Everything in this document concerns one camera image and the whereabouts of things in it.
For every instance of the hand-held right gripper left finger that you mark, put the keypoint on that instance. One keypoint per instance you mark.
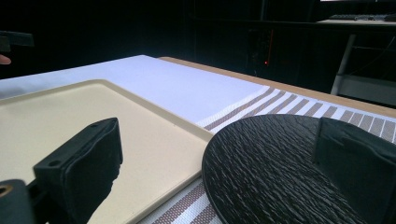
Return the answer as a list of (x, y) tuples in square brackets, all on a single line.
[(84, 174)]

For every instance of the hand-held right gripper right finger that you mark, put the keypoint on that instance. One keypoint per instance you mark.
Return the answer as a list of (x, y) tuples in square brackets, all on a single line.
[(358, 161)]

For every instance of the beige plastic tray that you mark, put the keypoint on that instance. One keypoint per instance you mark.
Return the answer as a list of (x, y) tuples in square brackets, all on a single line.
[(93, 105)]

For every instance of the grey metal stand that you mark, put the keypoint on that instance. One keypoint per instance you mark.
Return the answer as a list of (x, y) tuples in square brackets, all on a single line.
[(358, 84)]

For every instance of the black textured round plate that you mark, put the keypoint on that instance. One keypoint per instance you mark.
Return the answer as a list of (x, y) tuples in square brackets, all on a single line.
[(267, 168)]

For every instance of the white brown striped placemat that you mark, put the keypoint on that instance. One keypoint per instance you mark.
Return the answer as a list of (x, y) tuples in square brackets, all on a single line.
[(280, 102)]

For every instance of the dark keyboard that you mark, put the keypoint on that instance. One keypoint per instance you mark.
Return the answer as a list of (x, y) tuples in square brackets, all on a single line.
[(358, 17)]

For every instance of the dark cabinet with red light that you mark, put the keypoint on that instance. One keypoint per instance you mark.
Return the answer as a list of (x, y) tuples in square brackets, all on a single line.
[(264, 46)]

